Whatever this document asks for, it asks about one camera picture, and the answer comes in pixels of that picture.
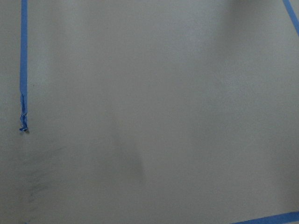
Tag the blue tape line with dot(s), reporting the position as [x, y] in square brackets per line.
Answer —
[275, 219]
[292, 15]
[24, 66]

